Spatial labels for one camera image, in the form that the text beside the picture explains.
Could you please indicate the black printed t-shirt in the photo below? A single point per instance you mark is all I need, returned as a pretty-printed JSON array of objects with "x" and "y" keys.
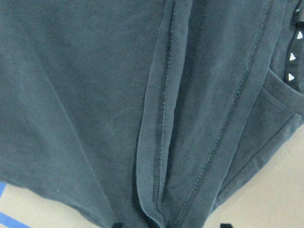
[{"x": 146, "y": 113}]

